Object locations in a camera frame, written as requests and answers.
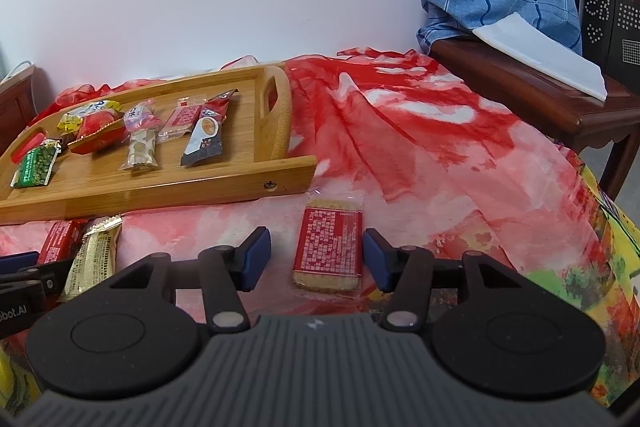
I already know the wooden bedside cabinet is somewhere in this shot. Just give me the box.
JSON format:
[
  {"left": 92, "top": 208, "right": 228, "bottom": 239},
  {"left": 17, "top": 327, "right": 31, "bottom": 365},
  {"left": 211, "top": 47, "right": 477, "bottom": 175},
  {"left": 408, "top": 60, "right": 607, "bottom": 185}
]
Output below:
[{"left": 0, "top": 67, "right": 51, "bottom": 158}]

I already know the yellow candy packet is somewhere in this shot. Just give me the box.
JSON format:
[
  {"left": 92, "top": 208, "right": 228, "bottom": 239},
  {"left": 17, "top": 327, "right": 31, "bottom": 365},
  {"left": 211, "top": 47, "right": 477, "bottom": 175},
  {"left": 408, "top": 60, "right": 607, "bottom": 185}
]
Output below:
[{"left": 75, "top": 99, "right": 123, "bottom": 120}]

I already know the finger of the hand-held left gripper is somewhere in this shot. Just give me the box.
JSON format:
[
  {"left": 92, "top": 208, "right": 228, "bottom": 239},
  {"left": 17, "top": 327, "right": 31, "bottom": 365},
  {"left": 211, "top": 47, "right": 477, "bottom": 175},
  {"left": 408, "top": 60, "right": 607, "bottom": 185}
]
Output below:
[
  {"left": 0, "top": 259, "right": 75, "bottom": 303},
  {"left": 0, "top": 251, "right": 41, "bottom": 278}
]

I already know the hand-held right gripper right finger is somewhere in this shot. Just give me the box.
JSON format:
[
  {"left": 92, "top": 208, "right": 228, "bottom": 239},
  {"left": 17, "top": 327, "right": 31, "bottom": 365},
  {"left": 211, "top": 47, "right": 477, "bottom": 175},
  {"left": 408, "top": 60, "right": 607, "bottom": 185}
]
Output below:
[{"left": 362, "top": 228, "right": 526, "bottom": 334}]

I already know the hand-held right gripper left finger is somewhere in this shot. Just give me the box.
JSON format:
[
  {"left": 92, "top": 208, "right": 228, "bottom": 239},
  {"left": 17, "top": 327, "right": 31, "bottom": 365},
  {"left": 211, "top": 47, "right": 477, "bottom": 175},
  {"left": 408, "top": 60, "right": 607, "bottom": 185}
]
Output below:
[{"left": 107, "top": 227, "right": 272, "bottom": 334}]

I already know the red black coffee stick packet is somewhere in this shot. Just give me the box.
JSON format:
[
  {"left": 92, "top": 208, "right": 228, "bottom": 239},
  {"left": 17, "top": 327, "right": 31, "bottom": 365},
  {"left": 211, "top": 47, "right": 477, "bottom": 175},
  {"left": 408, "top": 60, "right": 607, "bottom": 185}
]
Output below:
[{"left": 180, "top": 89, "right": 239, "bottom": 168}]

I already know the red puffy snack packet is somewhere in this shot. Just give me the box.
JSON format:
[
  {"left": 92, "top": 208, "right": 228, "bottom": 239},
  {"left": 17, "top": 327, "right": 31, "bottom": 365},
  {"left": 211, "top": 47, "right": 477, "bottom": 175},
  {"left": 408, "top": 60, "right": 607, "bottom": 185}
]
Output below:
[{"left": 67, "top": 111, "right": 128, "bottom": 154}]

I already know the wooden tray with handles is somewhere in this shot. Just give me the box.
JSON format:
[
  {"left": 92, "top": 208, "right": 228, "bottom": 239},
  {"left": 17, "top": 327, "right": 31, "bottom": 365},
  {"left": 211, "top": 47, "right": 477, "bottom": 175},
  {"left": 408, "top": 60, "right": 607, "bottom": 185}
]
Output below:
[{"left": 0, "top": 63, "right": 317, "bottom": 225}]

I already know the dark wooden side table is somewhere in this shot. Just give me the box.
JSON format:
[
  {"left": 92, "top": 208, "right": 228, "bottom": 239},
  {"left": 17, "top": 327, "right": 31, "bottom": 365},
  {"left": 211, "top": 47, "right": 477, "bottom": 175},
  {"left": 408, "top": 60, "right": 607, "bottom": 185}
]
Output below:
[{"left": 430, "top": 34, "right": 640, "bottom": 202}]

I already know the red sheer cloth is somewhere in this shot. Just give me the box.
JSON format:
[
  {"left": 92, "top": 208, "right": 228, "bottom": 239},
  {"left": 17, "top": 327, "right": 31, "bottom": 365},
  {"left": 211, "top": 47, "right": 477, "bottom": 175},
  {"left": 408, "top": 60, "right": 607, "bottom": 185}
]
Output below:
[{"left": 0, "top": 47, "right": 601, "bottom": 308}]

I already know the green pea snack packet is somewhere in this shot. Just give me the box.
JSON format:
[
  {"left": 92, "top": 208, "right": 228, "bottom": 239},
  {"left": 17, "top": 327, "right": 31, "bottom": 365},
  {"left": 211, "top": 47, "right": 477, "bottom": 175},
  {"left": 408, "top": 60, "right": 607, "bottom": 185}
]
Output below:
[{"left": 11, "top": 139, "right": 63, "bottom": 189}]

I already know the red biscuit packet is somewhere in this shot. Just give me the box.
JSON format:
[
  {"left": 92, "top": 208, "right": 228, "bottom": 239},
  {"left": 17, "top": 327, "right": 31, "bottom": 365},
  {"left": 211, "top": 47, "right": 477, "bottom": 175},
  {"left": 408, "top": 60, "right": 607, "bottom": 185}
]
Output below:
[
  {"left": 159, "top": 94, "right": 207, "bottom": 142},
  {"left": 291, "top": 194, "right": 365, "bottom": 295},
  {"left": 37, "top": 219, "right": 88, "bottom": 265}
]

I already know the white power strip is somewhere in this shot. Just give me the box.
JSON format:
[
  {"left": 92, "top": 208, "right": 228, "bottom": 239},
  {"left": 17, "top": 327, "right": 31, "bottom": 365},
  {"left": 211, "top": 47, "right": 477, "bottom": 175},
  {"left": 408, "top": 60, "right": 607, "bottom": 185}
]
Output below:
[{"left": 0, "top": 61, "right": 36, "bottom": 84}]

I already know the gold snack packet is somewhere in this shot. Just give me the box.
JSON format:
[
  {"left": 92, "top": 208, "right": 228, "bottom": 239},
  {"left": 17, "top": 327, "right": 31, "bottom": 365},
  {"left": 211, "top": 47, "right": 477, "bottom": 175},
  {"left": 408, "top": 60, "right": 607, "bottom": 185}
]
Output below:
[{"left": 60, "top": 214, "right": 123, "bottom": 303}]

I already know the nougat bar clear pink wrapper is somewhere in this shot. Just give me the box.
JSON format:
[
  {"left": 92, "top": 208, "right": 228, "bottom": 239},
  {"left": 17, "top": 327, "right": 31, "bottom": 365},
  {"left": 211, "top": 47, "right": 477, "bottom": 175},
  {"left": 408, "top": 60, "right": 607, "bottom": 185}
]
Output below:
[{"left": 120, "top": 99, "right": 163, "bottom": 172}]

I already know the white folded cloth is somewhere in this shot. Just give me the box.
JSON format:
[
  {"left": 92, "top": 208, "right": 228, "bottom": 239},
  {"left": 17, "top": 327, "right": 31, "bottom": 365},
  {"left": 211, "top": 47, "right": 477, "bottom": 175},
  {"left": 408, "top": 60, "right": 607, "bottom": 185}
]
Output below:
[{"left": 472, "top": 13, "right": 608, "bottom": 102}]

